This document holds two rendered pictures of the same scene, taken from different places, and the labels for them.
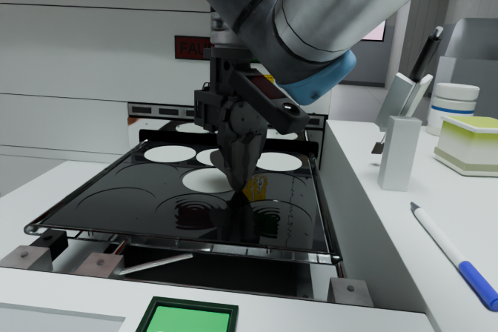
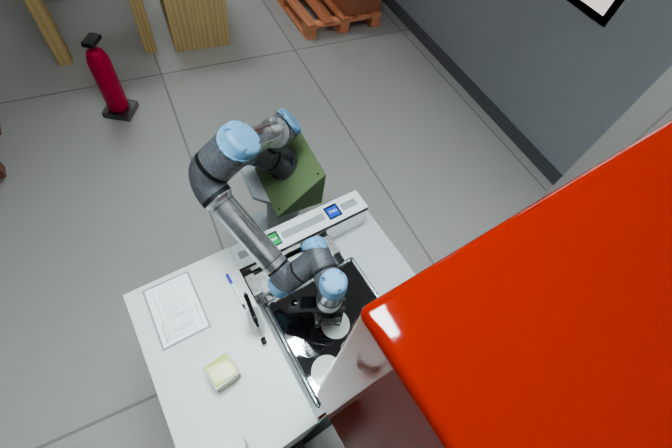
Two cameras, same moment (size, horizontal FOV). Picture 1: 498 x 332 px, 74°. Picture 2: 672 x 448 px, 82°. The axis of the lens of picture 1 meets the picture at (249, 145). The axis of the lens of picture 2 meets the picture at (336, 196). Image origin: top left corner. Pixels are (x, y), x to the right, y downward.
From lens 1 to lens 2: 1.34 m
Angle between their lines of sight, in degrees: 97
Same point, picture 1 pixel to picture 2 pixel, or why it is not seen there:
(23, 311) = (299, 231)
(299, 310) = not seen: hidden behind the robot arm
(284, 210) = (293, 321)
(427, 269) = (239, 280)
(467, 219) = (229, 313)
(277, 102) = (299, 299)
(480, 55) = not seen: outside the picture
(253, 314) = not seen: hidden behind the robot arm
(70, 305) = (293, 235)
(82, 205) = (354, 274)
